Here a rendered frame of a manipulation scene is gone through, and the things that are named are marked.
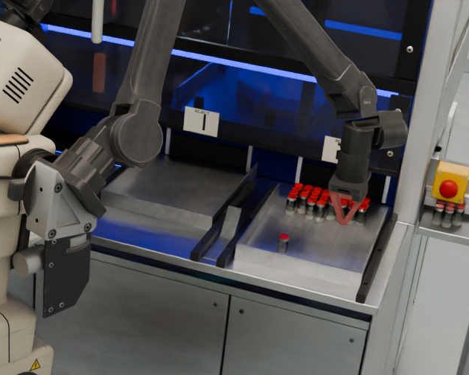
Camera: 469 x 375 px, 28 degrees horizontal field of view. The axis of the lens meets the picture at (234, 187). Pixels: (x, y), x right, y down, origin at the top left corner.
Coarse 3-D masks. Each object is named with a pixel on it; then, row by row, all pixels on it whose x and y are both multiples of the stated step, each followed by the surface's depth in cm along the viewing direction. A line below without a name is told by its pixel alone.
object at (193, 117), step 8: (192, 112) 220; (200, 112) 219; (208, 112) 218; (216, 112) 218; (184, 120) 221; (192, 120) 220; (200, 120) 220; (208, 120) 219; (216, 120) 219; (184, 128) 222; (192, 128) 221; (200, 128) 221; (208, 128) 220; (216, 128) 219; (216, 136) 220
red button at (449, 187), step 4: (448, 180) 205; (444, 184) 204; (448, 184) 203; (452, 184) 203; (456, 184) 205; (440, 188) 204; (444, 188) 204; (448, 188) 204; (452, 188) 203; (456, 188) 204; (440, 192) 205; (444, 192) 204; (448, 192) 204; (452, 192) 204; (456, 192) 204; (444, 196) 205; (448, 196) 204; (452, 196) 204
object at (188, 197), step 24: (144, 168) 226; (168, 168) 228; (192, 168) 229; (216, 168) 231; (120, 192) 212; (144, 192) 214; (168, 192) 215; (192, 192) 216; (216, 192) 218; (168, 216) 202; (192, 216) 200; (216, 216) 201
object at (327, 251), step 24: (264, 216) 209; (288, 216) 210; (384, 216) 208; (240, 240) 190; (264, 240) 198; (288, 240) 199; (312, 240) 200; (336, 240) 202; (360, 240) 203; (264, 264) 188; (288, 264) 187; (312, 264) 185; (336, 264) 192; (360, 264) 193
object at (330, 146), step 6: (330, 138) 211; (336, 138) 211; (324, 144) 212; (330, 144) 212; (336, 144) 211; (324, 150) 213; (330, 150) 213; (324, 156) 214; (330, 156) 213; (336, 162) 213
